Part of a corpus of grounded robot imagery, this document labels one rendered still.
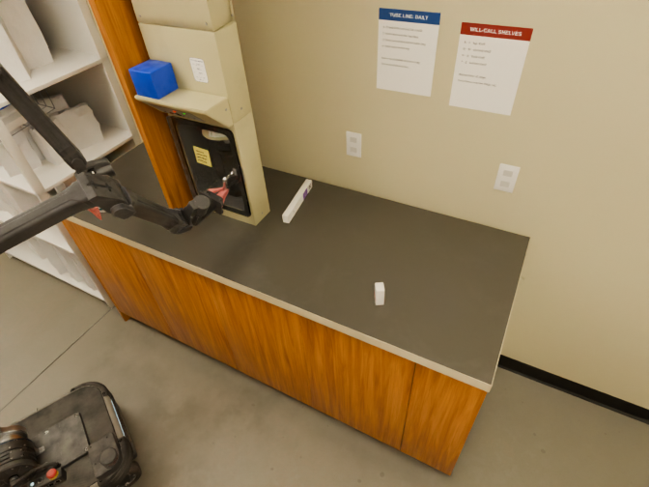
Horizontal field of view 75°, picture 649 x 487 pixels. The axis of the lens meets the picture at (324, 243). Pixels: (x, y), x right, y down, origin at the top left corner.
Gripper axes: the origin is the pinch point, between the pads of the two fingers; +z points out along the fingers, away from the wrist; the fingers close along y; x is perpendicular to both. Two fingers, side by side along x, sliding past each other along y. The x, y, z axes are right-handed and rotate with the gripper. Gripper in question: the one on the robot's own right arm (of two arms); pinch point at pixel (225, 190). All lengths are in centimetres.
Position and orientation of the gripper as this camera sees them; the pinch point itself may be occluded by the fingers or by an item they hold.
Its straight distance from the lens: 170.2
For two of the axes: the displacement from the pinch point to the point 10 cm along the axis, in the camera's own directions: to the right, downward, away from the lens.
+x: -1.8, 6.3, 7.6
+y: -8.6, -4.7, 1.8
